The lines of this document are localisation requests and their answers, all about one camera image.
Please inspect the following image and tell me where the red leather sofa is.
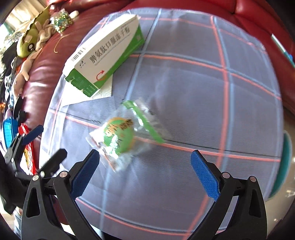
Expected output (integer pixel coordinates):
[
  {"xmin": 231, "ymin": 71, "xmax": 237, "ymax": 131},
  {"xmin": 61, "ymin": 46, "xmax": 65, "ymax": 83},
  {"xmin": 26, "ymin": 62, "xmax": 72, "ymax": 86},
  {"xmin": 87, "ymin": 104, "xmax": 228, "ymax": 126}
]
[{"xmin": 14, "ymin": 0, "xmax": 295, "ymax": 185}]

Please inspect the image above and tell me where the red snack packet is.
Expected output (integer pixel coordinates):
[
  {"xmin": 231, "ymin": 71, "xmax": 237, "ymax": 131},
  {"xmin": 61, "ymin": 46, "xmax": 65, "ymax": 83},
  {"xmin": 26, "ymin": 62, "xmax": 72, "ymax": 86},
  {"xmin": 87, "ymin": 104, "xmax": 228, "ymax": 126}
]
[{"xmin": 18, "ymin": 123, "xmax": 37, "ymax": 176}]

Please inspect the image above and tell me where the blue plastic object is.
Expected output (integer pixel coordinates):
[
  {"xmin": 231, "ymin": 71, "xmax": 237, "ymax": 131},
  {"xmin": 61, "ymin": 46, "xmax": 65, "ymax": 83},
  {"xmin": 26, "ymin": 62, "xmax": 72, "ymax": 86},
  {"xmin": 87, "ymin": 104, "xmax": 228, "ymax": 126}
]
[{"xmin": 3, "ymin": 116, "xmax": 18, "ymax": 148}]

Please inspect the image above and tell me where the teal trash bin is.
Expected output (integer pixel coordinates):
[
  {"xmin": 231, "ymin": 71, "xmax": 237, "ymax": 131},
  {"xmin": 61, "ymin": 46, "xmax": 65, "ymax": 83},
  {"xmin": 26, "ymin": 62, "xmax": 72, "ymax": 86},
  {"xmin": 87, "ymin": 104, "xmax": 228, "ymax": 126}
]
[{"xmin": 271, "ymin": 130, "xmax": 291, "ymax": 199}]

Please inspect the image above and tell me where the green and white medicine box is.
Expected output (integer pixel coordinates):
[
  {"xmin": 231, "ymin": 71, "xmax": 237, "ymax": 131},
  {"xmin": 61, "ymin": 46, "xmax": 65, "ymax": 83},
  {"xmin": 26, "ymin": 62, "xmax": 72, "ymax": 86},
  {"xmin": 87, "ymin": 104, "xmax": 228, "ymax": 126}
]
[{"xmin": 62, "ymin": 14, "xmax": 145, "ymax": 98}]

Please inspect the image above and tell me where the pink plush toy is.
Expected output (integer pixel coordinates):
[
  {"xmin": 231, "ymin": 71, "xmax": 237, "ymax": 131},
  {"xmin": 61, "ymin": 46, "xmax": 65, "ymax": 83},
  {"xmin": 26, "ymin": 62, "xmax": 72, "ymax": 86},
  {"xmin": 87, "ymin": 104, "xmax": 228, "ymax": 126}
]
[{"xmin": 13, "ymin": 52, "xmax": 38, "ymax": 95}]

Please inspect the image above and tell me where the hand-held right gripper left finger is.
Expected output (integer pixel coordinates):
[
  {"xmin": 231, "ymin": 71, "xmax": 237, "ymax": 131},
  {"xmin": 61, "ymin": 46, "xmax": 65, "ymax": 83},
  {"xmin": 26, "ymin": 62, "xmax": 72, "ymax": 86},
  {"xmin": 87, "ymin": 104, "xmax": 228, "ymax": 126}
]
[{"xmin": 21, "ymin": 149, "xmax": 102, "ymax": 240}]

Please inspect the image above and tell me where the clear green snack wrapper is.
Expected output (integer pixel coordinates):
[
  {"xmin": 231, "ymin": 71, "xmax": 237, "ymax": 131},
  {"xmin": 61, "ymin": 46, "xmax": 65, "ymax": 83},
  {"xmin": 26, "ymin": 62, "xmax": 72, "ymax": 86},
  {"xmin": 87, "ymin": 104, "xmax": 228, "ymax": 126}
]
[{"xmin": 86, "ymin": 100, "xmax": 165, "ymax": 172}]

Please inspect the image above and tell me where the dark cloth pile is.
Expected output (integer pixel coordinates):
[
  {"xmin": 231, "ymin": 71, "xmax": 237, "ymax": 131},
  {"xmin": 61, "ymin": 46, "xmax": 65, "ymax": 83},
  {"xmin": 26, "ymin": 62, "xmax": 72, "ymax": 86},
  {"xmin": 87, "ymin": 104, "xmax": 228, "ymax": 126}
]
[{"xmin": 0, "ymin": 42, "xmax": 23, "ymax": 111}]

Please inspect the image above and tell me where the grey plaid cloth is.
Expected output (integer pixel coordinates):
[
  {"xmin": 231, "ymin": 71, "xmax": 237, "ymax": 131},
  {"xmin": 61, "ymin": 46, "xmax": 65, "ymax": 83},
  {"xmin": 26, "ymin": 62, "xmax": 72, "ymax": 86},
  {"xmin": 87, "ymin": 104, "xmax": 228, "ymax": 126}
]
[{"xmin": 38, "ymin": 8, "xmax": 284, "ymax": 236}]

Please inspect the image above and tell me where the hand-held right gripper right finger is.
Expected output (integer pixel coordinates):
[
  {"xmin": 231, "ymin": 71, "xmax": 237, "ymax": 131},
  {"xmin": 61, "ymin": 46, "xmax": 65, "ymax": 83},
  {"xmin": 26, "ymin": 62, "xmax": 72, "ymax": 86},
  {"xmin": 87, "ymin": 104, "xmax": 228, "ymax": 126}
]
[{"xmin": 187, "ymin": 150, "xmax": 268, "ymax": 240}]

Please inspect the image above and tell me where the teal pen on sofa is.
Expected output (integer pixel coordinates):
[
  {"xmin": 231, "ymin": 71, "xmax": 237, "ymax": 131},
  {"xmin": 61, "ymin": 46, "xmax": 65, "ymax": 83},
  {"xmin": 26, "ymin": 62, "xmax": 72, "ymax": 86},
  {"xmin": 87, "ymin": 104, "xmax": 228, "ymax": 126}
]
[{"xmin": 271, "ymin": 33, "xmax": 295, "ymax": 67}]

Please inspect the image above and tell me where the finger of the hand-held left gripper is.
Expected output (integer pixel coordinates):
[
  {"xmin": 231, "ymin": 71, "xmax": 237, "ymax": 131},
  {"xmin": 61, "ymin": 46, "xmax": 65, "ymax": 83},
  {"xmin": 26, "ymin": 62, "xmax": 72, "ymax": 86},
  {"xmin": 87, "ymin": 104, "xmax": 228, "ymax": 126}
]
[
  {"xmin": 37, "ymin": 149, "xmax": 68, "ymax": 179},
  {"xmin": 5, "ymin": 125, "xmax": 44, "ymax": 162}
]

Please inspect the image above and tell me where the beige knotted plush toy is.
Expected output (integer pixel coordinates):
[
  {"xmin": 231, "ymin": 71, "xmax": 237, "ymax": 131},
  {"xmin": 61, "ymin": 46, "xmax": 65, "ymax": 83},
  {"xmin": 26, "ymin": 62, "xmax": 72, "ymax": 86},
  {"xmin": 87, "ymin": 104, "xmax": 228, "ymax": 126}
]
[{"xmin": 34, "ymin": 20, "xmax": 57, "ymax": 50}]

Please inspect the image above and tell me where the beige curtain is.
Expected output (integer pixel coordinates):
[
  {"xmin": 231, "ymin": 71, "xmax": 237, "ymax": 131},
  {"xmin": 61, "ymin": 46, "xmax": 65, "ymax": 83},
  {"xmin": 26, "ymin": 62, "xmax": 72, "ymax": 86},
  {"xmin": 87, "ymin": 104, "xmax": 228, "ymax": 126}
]
[{"xmin": 5, "ymin": 14, "xmax": 30, "ymax": 35}]

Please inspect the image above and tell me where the green plush toy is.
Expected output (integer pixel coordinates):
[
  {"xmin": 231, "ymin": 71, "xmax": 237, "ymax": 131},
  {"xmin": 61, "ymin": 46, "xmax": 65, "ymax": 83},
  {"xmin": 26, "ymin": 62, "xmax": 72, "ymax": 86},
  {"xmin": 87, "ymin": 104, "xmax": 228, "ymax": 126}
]
[{"xmin": 17, "ymin": 5, "xmax": 52, "ymax": 58}]

